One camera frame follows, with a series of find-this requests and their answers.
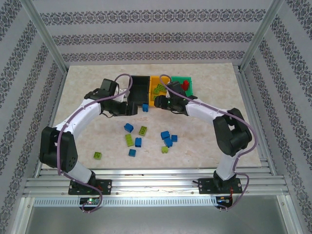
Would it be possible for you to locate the yellow plastic bin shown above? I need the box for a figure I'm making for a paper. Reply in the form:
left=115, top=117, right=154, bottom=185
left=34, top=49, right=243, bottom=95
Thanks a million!
left=149, top=76, right=171, bottom=108

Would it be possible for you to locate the black plastic bin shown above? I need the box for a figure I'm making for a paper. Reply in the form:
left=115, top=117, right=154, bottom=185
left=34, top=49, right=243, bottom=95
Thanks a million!
left=127, top=75, right=151, bottom=108

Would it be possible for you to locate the green plastic bin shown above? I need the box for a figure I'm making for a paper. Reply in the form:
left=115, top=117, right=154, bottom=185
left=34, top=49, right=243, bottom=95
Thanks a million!
left=170, top=76, right=195, bottom=97

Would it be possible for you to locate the aluminium side rail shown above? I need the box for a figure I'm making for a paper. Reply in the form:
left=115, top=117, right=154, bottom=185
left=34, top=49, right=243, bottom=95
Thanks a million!
left=34, top=72, right=68, bottom=177
left=235, top=65, right=276, bottom=175

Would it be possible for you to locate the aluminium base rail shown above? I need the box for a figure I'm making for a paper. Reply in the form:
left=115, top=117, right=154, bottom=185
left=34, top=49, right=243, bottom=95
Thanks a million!
left=23, top=168, right=291, bottom=198

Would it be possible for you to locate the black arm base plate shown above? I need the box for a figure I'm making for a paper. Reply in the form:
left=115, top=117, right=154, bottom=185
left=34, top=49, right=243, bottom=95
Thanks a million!
left=69, top=179, right=112, bottom=195
left=198, top=177, right=242, bottom=195

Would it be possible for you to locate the slotted metal cable tray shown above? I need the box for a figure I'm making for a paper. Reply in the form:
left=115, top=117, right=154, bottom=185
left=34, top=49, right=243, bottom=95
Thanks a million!
left=33, top=196, right=217, bottom=207

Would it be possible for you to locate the aluminium frame post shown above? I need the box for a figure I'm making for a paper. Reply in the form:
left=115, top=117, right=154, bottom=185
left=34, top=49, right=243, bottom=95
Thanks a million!
left=238, top=0, right=286, bottom=73
left=19, top=0, right=68, bottom=74

